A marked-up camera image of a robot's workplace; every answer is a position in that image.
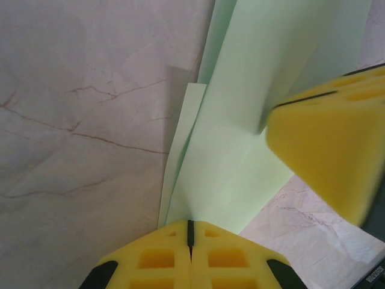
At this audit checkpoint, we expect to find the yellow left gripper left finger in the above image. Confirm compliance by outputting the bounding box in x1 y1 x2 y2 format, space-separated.
79 219 192 289

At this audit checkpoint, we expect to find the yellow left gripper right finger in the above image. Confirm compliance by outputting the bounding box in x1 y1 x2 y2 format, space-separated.
192 220 304 289

